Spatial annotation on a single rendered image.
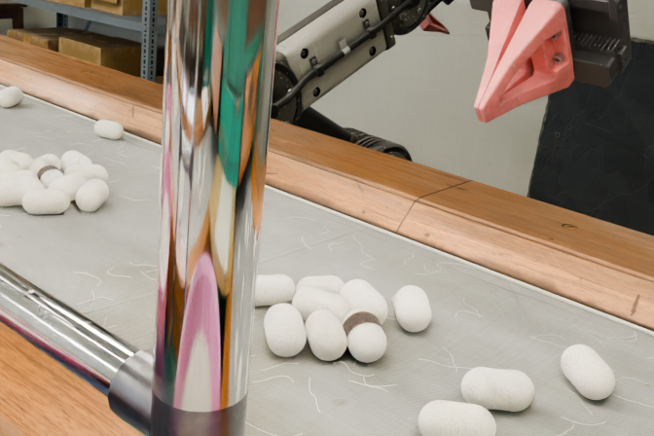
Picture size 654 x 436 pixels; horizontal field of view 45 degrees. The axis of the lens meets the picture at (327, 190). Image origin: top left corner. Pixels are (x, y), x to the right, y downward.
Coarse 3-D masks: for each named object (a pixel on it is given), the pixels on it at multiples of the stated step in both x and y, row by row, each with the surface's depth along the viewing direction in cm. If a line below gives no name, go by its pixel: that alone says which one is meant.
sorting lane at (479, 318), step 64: (0, 128) 78; (64, 128) 80; (128, 192) 64; (0, 256) 51; (64, 256) 52; (128, 256) 53; (320, 256) 56; (384, 256) 57; (448, 256) 58; (128, 320) 44; (256, 320) 46; (384, 320) 48; (448, 320) 49; (512, 320) 49; (576, 320) 50; (256, 384) 40; (320, 384) 40; (384, 384) 41; (448, 384) 42; (640, 384) 44
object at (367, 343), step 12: (348, 312) 44; (372, 312) 44; (360, 324) 43; (372, 324) 43; (348, 336) 43; (360, 336) 42; (372, 336) 42; (384, 336) 42; (348, 348) 43; (360, 348) 42; (372, 348) 42; (384, 348) 42; (360, 360) 42; (372, 360) 42
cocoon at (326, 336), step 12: (312, 312) 44; (324, 312) 43; (312, 324) 43; (324, 324) 42; (336, 324) 42; (312, 336) 42; (324, 336) 42; (336, 336) 42; (312, 348) 42; (324, 348) 42; (336, 348) 42
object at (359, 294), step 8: (352, 280) 48; (360, 280) 48; (344, 288) 47; (352, 288) 47; (360, 288) 47; (368, 288) 47; (344, 296) 47; (352, 296) 46; (360, 296) 46; (368, 296) 46; (376, 296) 46; (352, 304) 46; (360, 304) 46; (368, 304) 45; (376, 304) 46; (384, 304) 46; (376, 312) 45; (384, 312) 46
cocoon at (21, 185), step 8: (24, 176) 59; (32, 176) 59; (0, 184) 58; (8, 184) 58; (16, 184) 58; (24, 184) 58; (32, 184) 58; (40, 184) 59; (0, 192) 57; (8, 192) 58; (16, 192) 58; (24, 192) 58; (0, 200) 58; (8, 200) 58; (16, 200) 58
